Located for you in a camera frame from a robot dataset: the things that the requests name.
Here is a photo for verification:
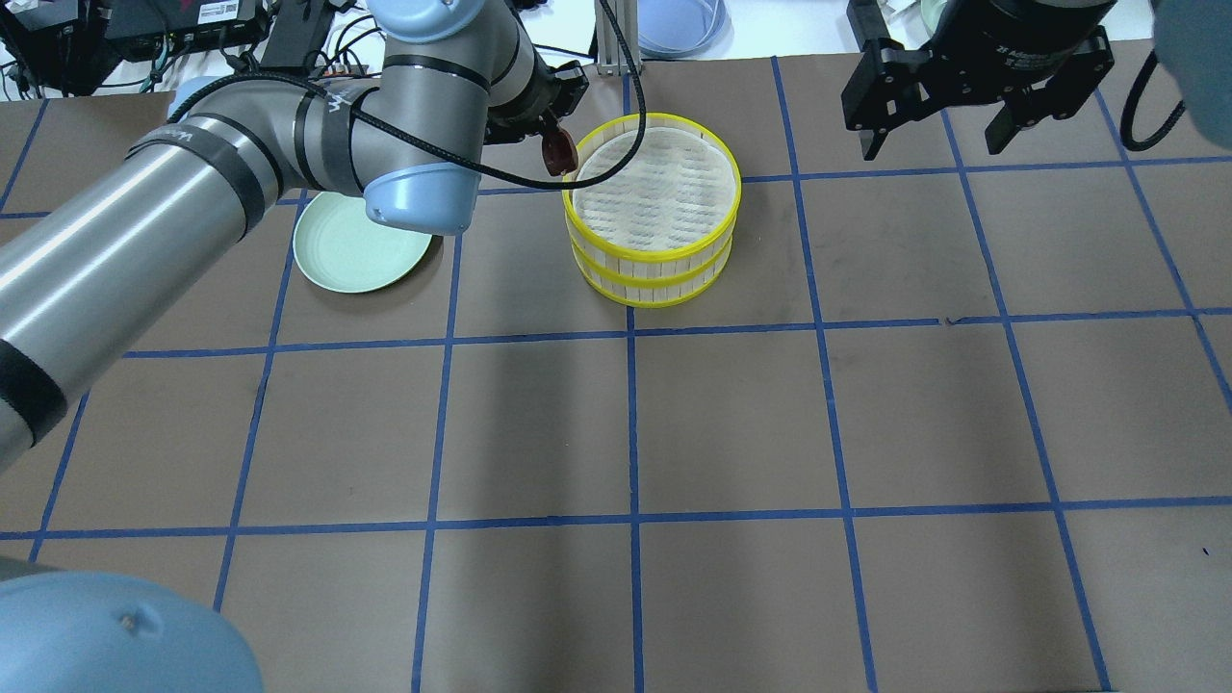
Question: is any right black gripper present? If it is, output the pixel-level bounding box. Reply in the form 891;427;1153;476
841;1;1115;162

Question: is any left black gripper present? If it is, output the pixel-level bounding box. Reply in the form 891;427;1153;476
480;43;590;146

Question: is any brown steamed bun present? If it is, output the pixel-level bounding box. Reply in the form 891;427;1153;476
540;127;579;178

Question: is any yellow bamboo steamer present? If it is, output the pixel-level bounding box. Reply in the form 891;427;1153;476
569;232;733;310
563;113;742;261

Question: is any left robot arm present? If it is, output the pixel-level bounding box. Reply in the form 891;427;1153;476
1;1;588;692

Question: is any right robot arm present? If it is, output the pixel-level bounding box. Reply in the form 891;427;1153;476
840;1;1230;162

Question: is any blue plate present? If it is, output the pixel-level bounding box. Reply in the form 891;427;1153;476
637;1;728;59

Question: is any light green plate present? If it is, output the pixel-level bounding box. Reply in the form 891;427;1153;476
292;192;434;295

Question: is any aluminium frame post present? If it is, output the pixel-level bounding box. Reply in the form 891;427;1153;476
594;0;642;76

